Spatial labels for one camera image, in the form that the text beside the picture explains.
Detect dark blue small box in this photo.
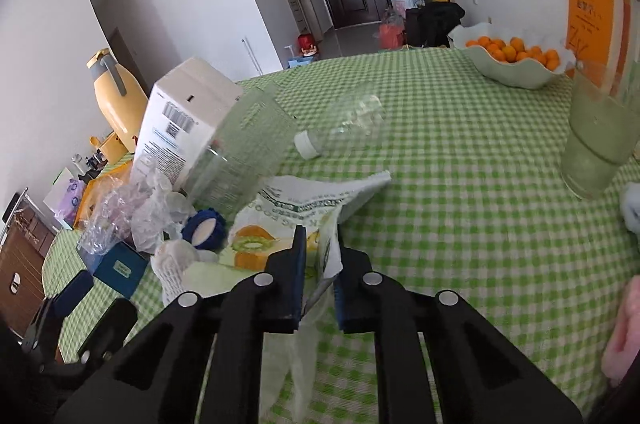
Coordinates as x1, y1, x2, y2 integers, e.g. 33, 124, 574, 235
77, 242, 149, 299

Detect blue ribbed jar lid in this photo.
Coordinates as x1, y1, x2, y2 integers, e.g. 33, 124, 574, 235
181, 209, 227, 251

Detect white fruit-print plastic bag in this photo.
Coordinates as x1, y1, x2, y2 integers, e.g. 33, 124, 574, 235
181, 170, 392, 423

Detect clear plastic clamshell container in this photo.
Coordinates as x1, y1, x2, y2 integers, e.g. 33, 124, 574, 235
183, 84, 297, 222

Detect white milk carton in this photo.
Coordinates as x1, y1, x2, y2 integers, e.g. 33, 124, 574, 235
134, 58, 243, 190

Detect clear plastic bottle white cap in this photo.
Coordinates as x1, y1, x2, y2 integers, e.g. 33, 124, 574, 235
293, 84, 386, 161

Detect white foam fruit net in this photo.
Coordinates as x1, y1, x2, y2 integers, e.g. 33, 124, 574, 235
151, 240, 218, 307

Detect brown wooden chair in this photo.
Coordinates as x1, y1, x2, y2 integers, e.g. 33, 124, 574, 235
0, 188, 58, 338

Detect purple tissue pack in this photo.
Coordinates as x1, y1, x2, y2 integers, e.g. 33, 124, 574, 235
43, 168, 86, 230

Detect crumpled clear plastic wrap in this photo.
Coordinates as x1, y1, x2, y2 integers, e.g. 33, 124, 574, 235
77, 168, 195, 256

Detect yellow cup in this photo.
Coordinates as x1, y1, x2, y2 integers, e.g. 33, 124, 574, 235
90, 131, 128, 165

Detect yellow thermos jug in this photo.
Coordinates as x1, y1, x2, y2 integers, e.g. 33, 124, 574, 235
87, 48, 148, 153

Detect green frosted glass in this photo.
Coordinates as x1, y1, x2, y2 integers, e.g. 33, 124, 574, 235
560, 61, 639, 199

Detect green bowl of oranges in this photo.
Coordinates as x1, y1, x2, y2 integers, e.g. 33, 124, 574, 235
448, 23, 576, 90

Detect red plastic bag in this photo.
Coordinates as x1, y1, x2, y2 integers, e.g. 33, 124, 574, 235
378, 15, 405, 50

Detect black bag on floor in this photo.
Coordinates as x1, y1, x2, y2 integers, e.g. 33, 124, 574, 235
405, 1, 465, 48

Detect orange poster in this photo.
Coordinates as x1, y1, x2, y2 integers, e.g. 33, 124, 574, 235
566, 0, 639, 92

